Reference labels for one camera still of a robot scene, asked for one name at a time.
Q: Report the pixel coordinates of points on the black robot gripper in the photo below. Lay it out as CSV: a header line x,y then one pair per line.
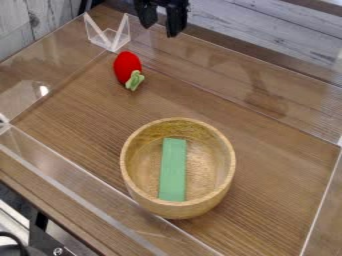
x,y
176,14

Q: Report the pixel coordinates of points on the red plush strawberry toy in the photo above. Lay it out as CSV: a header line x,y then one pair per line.
x,y
127,69

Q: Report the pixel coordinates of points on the green rectangular block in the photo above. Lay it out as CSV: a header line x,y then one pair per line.
x,y
172,170

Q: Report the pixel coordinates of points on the round wooden bowl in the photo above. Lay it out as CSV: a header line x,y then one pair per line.
x,y
209,166

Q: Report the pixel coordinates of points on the clear acrylic tray walls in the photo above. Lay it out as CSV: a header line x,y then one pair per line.
x,y
73,140

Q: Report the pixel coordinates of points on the black table leg clamp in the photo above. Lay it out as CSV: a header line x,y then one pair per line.
x,y
41,241

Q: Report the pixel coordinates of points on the clear acrylic corner bracket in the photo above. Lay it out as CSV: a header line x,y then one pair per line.
x,y
108,39

